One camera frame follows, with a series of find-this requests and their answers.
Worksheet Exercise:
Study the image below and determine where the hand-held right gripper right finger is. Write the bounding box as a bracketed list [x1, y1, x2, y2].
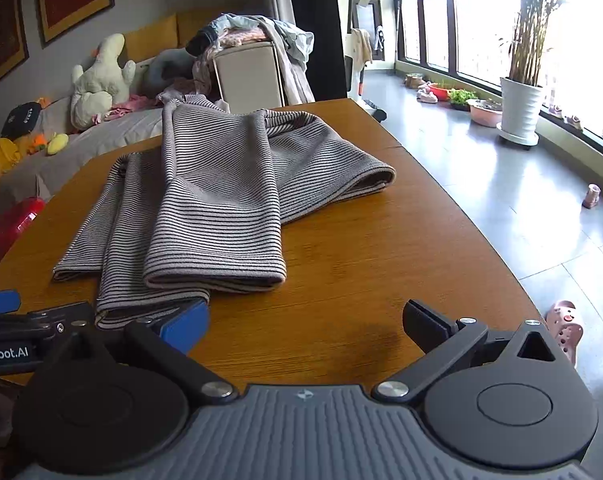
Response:
[371, 298, 575, 407]

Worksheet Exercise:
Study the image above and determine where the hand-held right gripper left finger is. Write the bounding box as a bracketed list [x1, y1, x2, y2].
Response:
[46, 300, 237, 407]

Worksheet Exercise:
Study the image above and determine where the grey striped knit garment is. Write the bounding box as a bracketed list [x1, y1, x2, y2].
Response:
[52, 95, 397, 332]

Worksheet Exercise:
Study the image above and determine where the pile of clothes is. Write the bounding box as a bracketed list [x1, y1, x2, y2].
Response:
[185, 12, 317, 107]

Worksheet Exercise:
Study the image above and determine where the red stool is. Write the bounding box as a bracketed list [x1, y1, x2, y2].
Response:
[0, 197, 47, 274]

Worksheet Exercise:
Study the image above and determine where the pink clog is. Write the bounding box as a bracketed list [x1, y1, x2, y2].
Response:
[545, 299, 585, 369]

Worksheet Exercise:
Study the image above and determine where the grey sofa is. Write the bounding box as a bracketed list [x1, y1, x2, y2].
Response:
[0, 10, 222, 223]

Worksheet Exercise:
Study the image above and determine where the black cap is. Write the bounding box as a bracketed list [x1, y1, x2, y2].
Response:
[0, 102, 43, 140]

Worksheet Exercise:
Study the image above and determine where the pink basin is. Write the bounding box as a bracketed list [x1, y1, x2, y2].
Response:
[466, 98, 503, 129]

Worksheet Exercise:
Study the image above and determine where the pink cloth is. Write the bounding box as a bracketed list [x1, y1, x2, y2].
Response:
[93, 93, 163, 124]

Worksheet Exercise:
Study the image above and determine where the green plant tray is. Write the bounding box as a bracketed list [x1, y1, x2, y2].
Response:
[447, 88, 480, 111]

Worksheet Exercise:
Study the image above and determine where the red basin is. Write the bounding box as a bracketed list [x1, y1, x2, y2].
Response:
[427, 82, 455, 103]

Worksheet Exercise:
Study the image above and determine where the white plush duck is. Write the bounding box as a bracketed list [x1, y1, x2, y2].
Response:
[70, 33, 137, 130]

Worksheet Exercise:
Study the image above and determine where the tall plant in white pot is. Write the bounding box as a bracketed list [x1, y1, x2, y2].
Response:
[495, 0, 558, 149]

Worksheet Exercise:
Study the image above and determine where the white upright vacuum cleaner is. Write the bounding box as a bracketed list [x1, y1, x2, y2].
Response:
[343, 0, 387, 124]

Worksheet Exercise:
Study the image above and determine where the grey neck pillow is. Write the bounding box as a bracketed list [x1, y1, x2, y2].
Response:
[143, 48, 198, 99]

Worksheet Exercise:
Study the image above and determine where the beige hanging cloth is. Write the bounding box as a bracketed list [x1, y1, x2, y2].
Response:
[351, 28, 373, 69]

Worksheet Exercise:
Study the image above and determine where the yellow cushion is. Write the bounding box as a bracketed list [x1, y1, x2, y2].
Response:
[176, 8, 223, 49]
[123, 14, 180, 64]

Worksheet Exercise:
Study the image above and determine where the black framed window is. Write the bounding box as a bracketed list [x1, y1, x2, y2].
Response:
[391, 0, 603, 167]

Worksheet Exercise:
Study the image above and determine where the dark curtain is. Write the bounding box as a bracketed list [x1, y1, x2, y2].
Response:
[286, 0, 350, 106]

